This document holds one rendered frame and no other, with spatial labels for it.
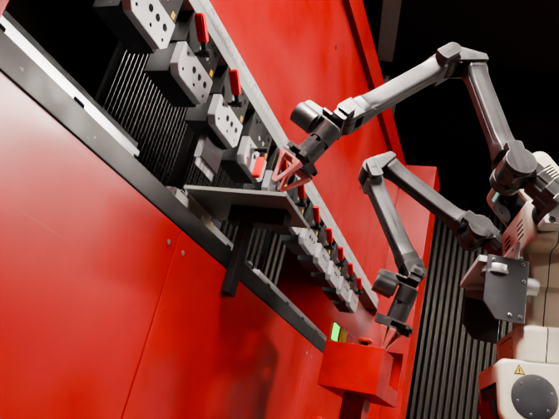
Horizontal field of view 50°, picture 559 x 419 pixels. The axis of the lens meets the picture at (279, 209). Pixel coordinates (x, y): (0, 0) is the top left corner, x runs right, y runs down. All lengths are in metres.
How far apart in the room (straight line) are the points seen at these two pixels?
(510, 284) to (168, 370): 0.84
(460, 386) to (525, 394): 3.65
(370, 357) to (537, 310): 0.43
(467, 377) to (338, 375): 3.63
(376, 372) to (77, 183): 0.95
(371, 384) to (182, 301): 0.59
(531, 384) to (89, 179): 1.09
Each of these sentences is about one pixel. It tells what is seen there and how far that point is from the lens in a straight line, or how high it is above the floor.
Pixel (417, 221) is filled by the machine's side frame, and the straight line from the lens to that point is 3.69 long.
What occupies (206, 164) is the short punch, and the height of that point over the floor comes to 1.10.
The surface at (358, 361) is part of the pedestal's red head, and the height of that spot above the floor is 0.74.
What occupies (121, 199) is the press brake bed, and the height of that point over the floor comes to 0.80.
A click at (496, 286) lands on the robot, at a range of 1.56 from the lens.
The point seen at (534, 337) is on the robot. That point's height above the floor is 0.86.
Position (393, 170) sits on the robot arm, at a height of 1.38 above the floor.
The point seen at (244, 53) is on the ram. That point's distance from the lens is 1.66.
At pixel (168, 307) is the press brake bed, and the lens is 1.18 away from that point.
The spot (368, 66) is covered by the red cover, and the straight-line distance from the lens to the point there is 2.84.
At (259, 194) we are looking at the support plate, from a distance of 1.34.
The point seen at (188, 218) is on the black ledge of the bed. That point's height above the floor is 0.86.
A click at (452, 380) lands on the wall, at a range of 5.18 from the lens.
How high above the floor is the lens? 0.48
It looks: 21 degrees up
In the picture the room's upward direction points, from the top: 14 degrees clockwise
